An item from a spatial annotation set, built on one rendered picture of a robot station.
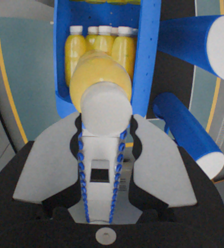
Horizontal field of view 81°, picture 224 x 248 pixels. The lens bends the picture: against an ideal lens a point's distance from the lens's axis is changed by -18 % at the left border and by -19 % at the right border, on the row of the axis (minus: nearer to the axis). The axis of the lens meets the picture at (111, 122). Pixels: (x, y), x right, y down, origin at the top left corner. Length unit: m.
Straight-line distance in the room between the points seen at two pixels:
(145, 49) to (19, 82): 1.65
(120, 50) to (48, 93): 1.42
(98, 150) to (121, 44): 0.57
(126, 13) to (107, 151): 0.65
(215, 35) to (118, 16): 0.36
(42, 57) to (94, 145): 1.15
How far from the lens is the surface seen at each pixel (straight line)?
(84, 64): 0.16
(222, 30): 0.68
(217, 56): 0.66
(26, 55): 1.77
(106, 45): 0.46
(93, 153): 0.85
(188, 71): 1.63
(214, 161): 0.99
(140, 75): 0.37
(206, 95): 2.03
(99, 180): 0.78
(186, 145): 0.99
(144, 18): 0.36
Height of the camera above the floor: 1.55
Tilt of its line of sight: 59 degrees down
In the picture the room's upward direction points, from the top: 177 degrees clockwise
